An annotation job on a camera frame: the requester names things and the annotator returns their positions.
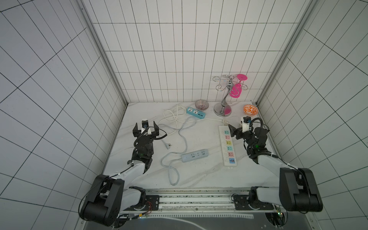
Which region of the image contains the grey power strip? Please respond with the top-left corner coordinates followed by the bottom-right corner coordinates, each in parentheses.
top-left (181, 149), bottom-right (209, 163)

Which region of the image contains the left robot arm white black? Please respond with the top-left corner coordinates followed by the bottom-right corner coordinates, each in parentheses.
top-left (78, 120), bottom-right (163, 228)

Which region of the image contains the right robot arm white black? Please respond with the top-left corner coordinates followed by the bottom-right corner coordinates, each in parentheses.
top-left (228, 125), bottom-right (323, 213)

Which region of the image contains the white multicolour power strip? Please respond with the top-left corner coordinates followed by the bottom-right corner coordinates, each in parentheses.
top-left (218, 126), bottom-right (237, 167)

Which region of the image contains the teal power strip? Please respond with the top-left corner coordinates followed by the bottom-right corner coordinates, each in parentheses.
top-left (186, 107), bottom-right (206, 119)

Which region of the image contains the chrome glass holder stand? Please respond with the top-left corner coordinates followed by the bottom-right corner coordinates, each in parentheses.
top-left (212, 75), bottom-right (237, 117)

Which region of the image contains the orange patterned bowl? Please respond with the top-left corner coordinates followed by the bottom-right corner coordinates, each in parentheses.
top-left (243, 104), bottom-right (259, 117)

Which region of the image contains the pink wine glass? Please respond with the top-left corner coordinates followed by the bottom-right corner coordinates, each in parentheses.
top-left (230, 74), bottom-right (248, 98)

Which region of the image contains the purple striped glass bowl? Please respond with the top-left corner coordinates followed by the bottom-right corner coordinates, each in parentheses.
top-left (195, 100), bottom-right (209, 111)

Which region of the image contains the white power strip cord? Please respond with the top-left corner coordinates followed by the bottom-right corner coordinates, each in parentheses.
top-left (201, 117), bottom-right (231, 127)

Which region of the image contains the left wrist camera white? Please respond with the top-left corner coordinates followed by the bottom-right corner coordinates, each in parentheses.
top-left (141, 120), bottom-right (149, 129)

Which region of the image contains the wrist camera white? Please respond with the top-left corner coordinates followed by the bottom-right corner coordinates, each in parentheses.
top-left (241, 116), bottom-right (252, 133)
top-left (141, 120), bottom-right (149, 129)

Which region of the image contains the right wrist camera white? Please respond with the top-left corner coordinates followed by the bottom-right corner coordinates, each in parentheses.
top-left (241, 116), bottom-right (252, 133)

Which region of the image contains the cream cord of teal strip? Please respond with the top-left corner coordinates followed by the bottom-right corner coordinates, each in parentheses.
top-left (159, 104), bottom-right (188, 130)

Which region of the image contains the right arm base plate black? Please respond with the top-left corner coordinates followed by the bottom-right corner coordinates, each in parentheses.
top-left (231, 194), bottom-right (274, 211)

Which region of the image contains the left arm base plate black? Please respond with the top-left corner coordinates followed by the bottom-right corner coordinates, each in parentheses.
top-left (125, 195), bottom-right (160, 212)

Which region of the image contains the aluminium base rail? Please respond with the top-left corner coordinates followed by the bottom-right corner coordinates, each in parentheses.
top-left (120, 188), bottom-right (285, 215)

